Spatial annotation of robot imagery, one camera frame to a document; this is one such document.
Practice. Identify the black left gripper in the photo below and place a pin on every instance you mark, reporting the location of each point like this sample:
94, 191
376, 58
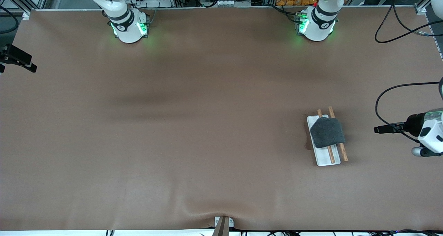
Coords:
414, 122

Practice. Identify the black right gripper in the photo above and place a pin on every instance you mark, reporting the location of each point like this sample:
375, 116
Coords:
13, 56

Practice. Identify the grey and purple towel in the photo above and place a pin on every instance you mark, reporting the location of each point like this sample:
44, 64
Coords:
327, 132

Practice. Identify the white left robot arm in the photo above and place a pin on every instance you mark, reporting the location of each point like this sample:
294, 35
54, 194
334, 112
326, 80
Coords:
320, 21

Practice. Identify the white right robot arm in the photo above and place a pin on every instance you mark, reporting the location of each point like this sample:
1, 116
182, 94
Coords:
121, 18

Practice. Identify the wooden rack rod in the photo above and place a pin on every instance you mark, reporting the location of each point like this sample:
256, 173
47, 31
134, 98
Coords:
343, 153
331, 154

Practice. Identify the white rack base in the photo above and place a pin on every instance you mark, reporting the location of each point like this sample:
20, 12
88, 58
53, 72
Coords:
323, 156

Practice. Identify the brown table mat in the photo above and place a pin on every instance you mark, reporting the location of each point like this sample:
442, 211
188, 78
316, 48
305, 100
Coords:
173, 142

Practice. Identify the white terminal strip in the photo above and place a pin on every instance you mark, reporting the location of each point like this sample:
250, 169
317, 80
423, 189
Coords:
235, 2

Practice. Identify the aluminium frame profile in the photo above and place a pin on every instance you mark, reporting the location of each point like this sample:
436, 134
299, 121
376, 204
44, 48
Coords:
20, 2
422, 8

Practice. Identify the brown post with white bracket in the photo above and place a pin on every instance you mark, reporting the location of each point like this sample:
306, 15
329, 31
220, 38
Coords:
223, 225

